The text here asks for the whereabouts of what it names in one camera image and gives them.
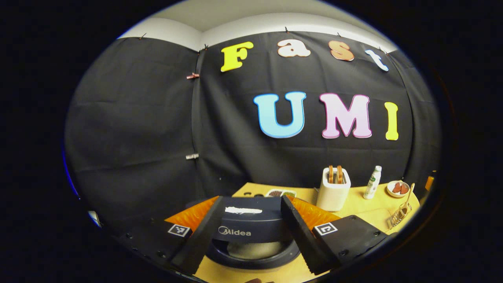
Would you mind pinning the white green bottle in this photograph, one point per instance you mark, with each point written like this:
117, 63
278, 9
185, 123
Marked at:
372, 182

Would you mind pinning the white toaster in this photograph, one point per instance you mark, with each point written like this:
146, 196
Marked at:
333, 194

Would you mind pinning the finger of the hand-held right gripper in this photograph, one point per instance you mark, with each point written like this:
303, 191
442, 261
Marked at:
429, 184

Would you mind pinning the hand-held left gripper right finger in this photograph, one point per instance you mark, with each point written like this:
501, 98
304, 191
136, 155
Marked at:
300, 236

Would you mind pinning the red sausage piece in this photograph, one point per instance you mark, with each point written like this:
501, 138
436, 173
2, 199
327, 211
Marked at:
404, 189
396, 188

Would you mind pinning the silver clip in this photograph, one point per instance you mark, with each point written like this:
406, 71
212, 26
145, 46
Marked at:
192, 156

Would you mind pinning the pink clip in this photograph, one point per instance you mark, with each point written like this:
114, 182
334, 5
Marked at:
192, 76

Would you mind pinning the dark rice cooker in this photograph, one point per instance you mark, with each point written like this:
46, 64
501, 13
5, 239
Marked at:
251, 224

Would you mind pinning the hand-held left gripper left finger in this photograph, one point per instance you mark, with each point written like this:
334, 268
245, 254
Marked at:
198, 239

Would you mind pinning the black backdrop cloth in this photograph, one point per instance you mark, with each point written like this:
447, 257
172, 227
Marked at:
137, 125

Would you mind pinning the clear plastic food box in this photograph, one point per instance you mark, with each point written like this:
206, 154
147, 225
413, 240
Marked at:
367, 214

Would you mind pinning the printed picture card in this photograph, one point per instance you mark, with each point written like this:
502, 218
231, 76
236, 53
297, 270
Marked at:
281, 193

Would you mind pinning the small white plate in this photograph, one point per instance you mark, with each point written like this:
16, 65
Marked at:
391, 192

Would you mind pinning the toasted bread slice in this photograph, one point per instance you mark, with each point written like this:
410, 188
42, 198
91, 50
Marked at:
340, 175
331, 175

